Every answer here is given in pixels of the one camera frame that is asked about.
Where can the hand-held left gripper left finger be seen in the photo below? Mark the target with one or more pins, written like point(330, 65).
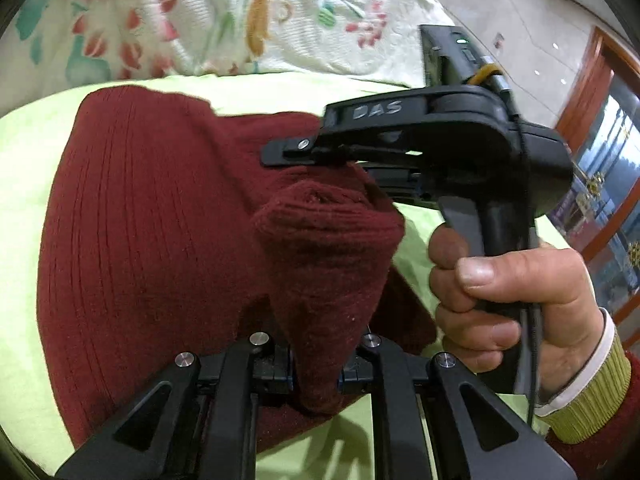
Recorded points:
point(270, 365)

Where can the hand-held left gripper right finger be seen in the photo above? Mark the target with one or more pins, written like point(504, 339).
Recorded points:
point(357, 370)

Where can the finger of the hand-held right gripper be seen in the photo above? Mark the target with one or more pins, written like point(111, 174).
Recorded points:
point(300, 152)
point(400, 185)

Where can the maroon knit hooded sweater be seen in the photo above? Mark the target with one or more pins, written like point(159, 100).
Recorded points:
point(150, 210)

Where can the person's right forearm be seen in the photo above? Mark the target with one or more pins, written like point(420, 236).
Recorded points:
point(595, 400)

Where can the person's right hand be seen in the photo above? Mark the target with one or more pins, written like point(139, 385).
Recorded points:
point(560, 300)

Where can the white floral quilt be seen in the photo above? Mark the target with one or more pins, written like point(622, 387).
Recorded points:
point(200, 20)

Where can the light green bedsheet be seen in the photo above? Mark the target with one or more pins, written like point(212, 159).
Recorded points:
point(20, 210)

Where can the wooden door frame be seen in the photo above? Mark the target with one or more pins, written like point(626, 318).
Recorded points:
point(580, 110)

